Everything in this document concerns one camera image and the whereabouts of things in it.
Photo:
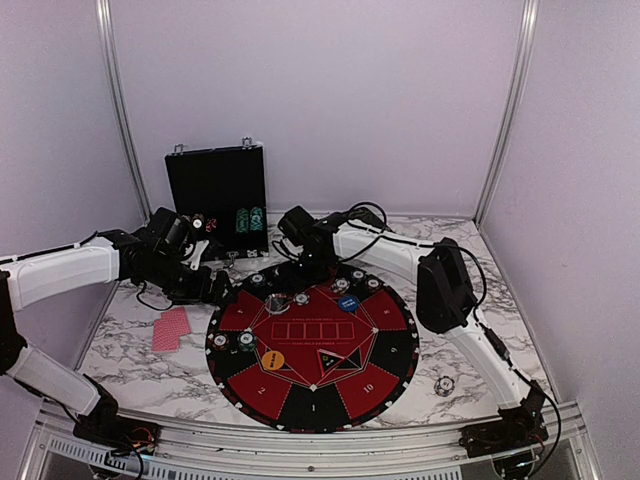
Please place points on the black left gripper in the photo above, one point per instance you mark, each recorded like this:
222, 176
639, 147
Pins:
199, 293

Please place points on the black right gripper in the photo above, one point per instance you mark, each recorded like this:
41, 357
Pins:
292, 280

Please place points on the grey 10 chip seat six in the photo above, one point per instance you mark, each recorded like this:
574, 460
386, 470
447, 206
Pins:
340, 285

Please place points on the grey 10 chip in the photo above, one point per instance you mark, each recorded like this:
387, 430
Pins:
301, 299

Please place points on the green 50 chip seat seven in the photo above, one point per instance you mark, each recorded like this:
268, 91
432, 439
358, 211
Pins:
358, 275

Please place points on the blue small blind button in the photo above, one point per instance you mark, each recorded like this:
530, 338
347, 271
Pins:
348, 303

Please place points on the red playing card deck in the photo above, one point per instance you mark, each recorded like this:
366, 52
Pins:
169, 329

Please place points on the green 50 chip seat five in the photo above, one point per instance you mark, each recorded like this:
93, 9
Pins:
257, 279

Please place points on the clear round dealer button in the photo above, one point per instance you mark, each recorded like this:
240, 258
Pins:
277, 303

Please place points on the green 50 chips seat three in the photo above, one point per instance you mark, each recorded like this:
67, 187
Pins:
247, 341

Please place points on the orange big blind button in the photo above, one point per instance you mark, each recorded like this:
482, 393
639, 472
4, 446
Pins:
272, 360

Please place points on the grey chip stack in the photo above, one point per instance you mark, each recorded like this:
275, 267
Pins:
444, 386

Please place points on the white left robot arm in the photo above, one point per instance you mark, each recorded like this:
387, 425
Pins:
105, 257

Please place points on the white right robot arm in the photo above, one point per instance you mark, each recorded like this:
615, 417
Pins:
446, 303

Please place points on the black floral square plate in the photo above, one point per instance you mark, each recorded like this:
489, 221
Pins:
366, 216

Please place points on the red dice in case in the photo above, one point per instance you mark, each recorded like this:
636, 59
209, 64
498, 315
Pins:
211, 225

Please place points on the round red black poker mat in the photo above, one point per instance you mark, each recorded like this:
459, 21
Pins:
342, 369

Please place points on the black poker chip case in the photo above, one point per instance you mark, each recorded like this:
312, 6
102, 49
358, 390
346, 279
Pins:
215, 183

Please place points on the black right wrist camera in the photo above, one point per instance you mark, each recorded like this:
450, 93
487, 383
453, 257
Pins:
299, 228

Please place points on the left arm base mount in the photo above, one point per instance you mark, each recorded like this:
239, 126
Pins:
124, 435

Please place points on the aluminium front rail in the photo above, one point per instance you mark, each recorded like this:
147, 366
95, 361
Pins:
188, 449

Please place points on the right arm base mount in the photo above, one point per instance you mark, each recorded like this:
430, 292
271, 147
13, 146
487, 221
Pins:
498, 437

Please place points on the left aluminium corner post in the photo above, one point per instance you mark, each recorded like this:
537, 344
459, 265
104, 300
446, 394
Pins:
110, 58

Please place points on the aluminium corner post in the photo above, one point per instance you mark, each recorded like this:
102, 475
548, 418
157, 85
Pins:
110, 58
517, 86

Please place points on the right aluminium corner post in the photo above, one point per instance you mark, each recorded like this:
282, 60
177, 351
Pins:
517, 86

